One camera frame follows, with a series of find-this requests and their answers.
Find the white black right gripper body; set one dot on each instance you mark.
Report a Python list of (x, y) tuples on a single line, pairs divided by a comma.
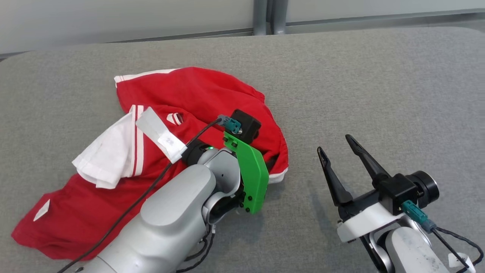
[(363, 223)]

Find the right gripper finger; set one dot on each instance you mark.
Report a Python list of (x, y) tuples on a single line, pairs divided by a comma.
[(335, 185), (369, 163)]

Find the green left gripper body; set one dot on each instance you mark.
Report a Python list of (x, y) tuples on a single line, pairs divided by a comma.
[(252, 178)]

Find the red jersey with white sleeves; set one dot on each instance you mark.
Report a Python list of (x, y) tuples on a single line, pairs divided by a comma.
[(75, 212)]

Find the white partition panel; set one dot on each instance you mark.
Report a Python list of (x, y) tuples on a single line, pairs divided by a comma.
[(379, 9), (113, 19)]

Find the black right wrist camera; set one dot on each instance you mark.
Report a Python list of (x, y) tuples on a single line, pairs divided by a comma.
[(401, 191)]

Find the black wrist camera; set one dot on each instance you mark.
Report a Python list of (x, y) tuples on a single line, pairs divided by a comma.
[(401, 191), (247, 123)]

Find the teal right camera connector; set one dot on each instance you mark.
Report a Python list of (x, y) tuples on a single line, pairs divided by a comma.
[(415, 215)]

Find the teal camera connector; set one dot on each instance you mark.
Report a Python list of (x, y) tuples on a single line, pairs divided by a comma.
[(231, 123), (415, 215)]

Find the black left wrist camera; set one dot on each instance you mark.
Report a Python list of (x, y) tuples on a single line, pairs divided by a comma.
[(247, 123)]

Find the teal left camera connector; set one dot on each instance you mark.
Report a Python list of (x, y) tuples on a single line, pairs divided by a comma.
[(231, 123)]

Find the grey partition post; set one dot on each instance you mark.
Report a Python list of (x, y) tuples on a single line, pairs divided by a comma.
[(260, 17), (279, 17)]

